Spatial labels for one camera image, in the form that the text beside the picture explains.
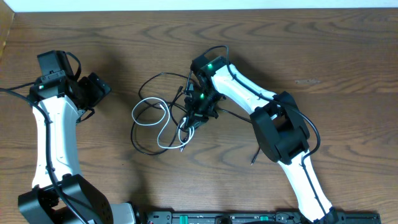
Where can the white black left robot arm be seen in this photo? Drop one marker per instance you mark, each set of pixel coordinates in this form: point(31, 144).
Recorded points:
point(61, 98)

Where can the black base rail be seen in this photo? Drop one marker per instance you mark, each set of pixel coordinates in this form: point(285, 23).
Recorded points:
point(164, 217)

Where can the cardboard panel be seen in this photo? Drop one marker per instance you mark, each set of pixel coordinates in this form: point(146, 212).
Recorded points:
point(6, 20)

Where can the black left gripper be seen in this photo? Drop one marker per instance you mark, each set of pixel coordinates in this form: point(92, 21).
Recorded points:
point(99, 92)

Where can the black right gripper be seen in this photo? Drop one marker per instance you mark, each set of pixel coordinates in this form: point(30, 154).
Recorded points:
point(196, 115)

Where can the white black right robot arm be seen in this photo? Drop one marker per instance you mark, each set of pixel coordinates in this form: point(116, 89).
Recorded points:
point(281, 130)

